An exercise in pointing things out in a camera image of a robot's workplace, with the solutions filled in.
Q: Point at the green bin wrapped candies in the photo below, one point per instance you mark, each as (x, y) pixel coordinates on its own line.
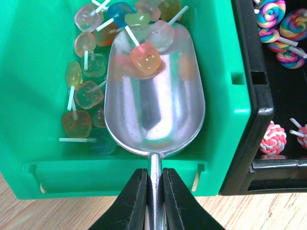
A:
(36, 45)

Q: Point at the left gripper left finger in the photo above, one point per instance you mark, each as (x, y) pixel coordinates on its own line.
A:
(128, 210)

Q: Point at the metal candy scoop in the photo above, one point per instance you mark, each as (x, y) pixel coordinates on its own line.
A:
(154, 116)

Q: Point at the black bin lollipops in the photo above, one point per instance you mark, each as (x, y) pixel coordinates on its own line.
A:
(276, 94)

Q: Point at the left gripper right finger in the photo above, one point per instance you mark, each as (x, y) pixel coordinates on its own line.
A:
(183, 212)

